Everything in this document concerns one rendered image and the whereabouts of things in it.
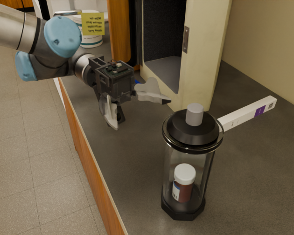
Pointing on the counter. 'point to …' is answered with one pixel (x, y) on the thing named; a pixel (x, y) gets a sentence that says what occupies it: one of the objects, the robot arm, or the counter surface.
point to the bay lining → (163, 28)
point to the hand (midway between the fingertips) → (147, 117)
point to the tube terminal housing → (198, 54)
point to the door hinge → (139, 31)
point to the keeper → (185, 39)
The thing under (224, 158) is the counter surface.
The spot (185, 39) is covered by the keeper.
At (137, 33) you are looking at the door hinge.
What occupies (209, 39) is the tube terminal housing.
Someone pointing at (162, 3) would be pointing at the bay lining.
